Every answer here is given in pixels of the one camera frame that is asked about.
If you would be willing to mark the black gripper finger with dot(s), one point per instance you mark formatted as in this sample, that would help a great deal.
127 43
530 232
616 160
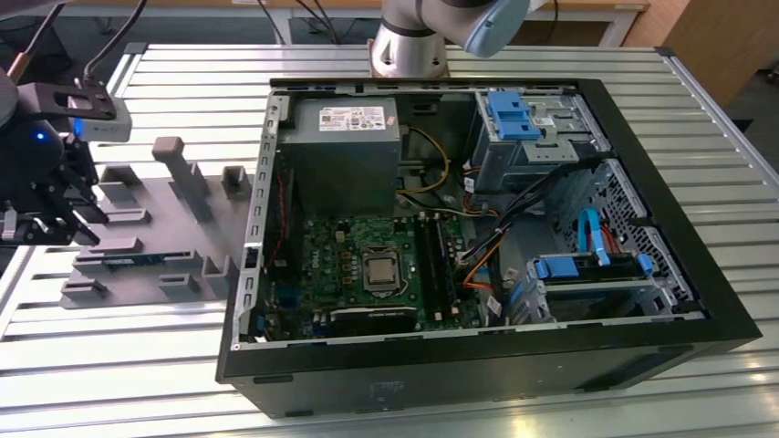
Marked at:
61 205
79 164

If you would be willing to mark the black RAM slot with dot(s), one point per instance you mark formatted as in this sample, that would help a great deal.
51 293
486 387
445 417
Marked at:
429 264

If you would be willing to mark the grey parts rack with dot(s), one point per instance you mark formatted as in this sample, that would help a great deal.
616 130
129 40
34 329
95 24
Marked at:
153 228

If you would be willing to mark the grey power supply unit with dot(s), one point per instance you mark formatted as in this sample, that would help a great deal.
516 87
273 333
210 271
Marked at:
341 173

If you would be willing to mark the green motherboard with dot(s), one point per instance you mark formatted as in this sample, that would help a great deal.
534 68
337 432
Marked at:
329 237

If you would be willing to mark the silver CPU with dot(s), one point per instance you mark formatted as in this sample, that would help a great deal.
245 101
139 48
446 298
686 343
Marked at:
382 269

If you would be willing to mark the metal CPU socket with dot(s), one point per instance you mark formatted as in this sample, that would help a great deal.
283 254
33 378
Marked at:
382 288

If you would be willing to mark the black graphics card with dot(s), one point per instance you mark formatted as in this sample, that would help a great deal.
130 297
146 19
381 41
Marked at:
371 321

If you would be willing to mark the black PC case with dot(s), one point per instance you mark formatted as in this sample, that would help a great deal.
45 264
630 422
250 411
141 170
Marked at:
426 369

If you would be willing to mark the grey metal drive cage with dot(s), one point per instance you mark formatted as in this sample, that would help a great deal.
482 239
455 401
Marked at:
548 153

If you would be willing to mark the hard disk in blue carrier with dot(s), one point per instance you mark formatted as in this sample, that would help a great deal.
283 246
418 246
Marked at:
564 268

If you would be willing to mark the metal disk bay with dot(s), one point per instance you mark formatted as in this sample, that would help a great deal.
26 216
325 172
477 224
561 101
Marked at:
602 285

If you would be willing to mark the wooden cabinet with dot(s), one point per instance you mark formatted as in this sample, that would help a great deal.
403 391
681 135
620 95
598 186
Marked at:
725 41

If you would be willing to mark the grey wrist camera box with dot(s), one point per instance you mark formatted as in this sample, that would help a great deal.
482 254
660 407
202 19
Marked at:
107 130

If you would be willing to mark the blue drive bay bracket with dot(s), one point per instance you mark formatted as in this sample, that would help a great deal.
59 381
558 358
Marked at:
509 114

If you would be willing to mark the wooden desk white frame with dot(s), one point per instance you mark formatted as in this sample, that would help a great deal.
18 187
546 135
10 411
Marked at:
597 5

